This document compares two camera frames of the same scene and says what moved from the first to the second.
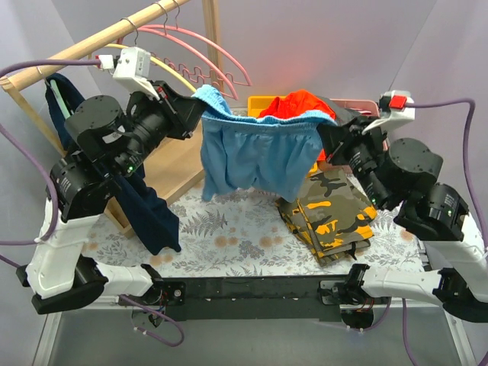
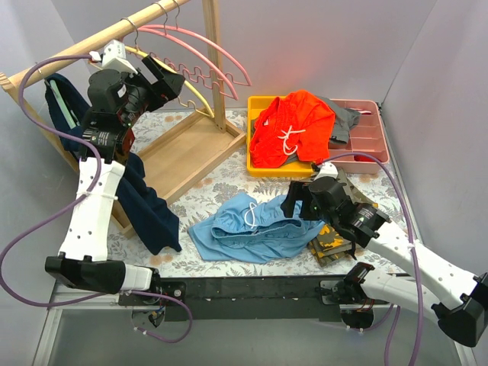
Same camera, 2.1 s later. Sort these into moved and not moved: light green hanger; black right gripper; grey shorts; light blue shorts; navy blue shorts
Moved: black right gripper; light blue shorts
Not moved: navy blue shorts; grey shorts; light green hanger
